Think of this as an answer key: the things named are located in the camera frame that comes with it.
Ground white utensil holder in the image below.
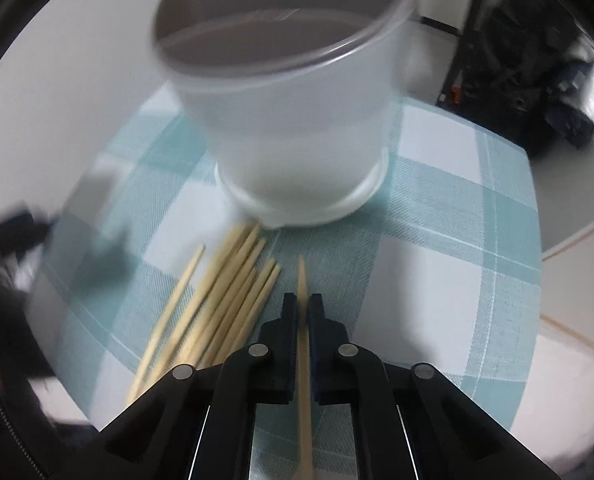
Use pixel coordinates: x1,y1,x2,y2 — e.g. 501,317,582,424
152,0,419,228

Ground wooden chopstick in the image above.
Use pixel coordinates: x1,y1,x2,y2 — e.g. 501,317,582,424
126,245,205,406
297,256,313,479
175,223,261,365
140,223,246,391
183,226,259,367
227,262,281,356
199,259,275,367

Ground teal plaid placemat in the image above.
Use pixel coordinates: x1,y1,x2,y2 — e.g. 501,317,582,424
41,84,543,480

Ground silver folded umbrella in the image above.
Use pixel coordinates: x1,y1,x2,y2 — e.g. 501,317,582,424
545,60,594,148

